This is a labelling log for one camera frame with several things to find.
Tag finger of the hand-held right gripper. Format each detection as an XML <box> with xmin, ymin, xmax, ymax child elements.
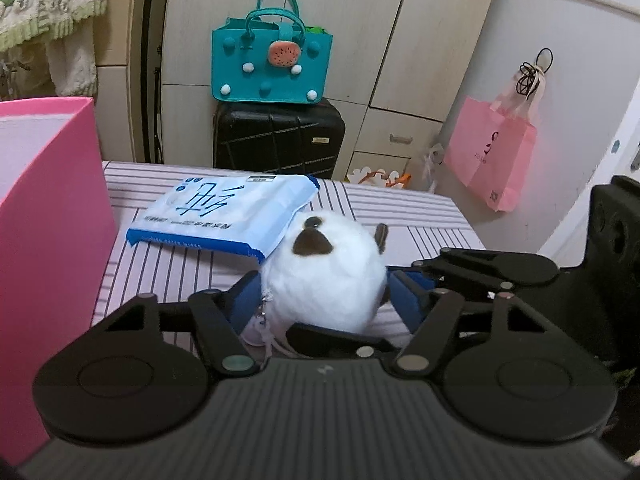
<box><xmin>411</xmin><ymin>247</ymin><xmax>560</xmax><ymax>303</ymax></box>
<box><xmin>286</xmin><ymin>322</ymin><xmax>398</xmax><ymax>359</ymax></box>

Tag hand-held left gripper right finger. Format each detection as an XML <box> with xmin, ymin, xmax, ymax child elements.
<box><xmin>386</xmin><ymin>269</ymin><xmax>548</xmax><ymax>377</ymax></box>

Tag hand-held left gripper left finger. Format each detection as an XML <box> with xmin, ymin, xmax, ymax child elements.
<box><xmin>102</xmin><ymin>269</ymin><xmax>265</xmax><ymax>377</ymax></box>

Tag white plush ball keychain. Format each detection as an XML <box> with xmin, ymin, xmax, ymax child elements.
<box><xmin>242</xmin><ymin>211</ymin><xmax>392</xmax><ymax>361</ymax></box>

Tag pink storage box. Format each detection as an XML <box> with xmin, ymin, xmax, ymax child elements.
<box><xmin>0</xmin><ymin>97</ymin><xmax>118</xmax><ymax>466</ymax></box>

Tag white door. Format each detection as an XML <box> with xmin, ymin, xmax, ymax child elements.
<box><xmin>537</xmin><ymin>105</ymin><xmax>640</xmax><ymax>268</ymax></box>

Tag blue and white wipes packet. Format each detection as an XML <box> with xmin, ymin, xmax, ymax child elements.
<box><xmin>126</xmin><ymin>174</ymin><xmax>319</xmax><ymax>263</ymax></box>

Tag pink shopping bag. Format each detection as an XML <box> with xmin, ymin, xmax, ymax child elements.
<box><xmin>443</xmin><ymin>72</ymin><xmax>538</xmax><ymax>212</ymax></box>

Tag white paper bag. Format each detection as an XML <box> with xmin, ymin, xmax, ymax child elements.
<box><xmin>346</xmin><ymin>166</ymin><xmax>412</xmax><ymax>190</ymax></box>

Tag white crumpled plastic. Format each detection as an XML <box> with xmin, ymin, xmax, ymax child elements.
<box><xmin>422</xmin><ymin>142</ymin><xmax>446</xmax><ymax>193</ymax></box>

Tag black suitcase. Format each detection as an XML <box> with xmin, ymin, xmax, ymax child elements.
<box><xmin>212</xmin><ymin>100</ymin><xmax>347</xmax><ymax>181</ymax></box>

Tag teal felt handbag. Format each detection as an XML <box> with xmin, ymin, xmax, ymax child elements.
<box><xmin>211</xmin><ymin>0</ymin><xmax>328</xmax><ymax>106</ymax></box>

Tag beige wardrobe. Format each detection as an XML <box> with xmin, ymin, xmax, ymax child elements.
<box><xmin>95</xmin><ymin>0</ymin><xmax>503</xmax><ymax>196</ymax></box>

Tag black hair ties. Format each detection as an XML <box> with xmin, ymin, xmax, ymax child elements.
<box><xmin>517</xmin><ymin>48</ymin><xmax>553</xmax><ymax>96</ymax></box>

